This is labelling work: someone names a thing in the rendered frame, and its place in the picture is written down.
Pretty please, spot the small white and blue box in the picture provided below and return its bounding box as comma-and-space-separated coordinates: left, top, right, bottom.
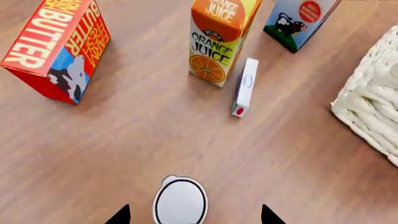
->
231, 58, 259, 118

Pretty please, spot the white woven basket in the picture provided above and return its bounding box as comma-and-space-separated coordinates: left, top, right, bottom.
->
330, 24, 398, 168

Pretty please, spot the red butter box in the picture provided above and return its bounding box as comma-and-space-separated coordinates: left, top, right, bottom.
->
0, 0, 111, 105

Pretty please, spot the orange juice carton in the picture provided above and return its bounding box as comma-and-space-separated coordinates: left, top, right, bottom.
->
188, 0, 263, 88

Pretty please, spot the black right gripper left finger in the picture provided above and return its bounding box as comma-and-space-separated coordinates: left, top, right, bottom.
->
104, 203, 132, 224

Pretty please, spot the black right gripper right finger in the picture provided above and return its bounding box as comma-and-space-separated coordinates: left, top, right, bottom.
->
261, 203, 287, 224

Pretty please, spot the blue milk carton with cow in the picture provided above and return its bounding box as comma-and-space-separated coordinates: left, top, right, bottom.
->
262, 0, 342, 54

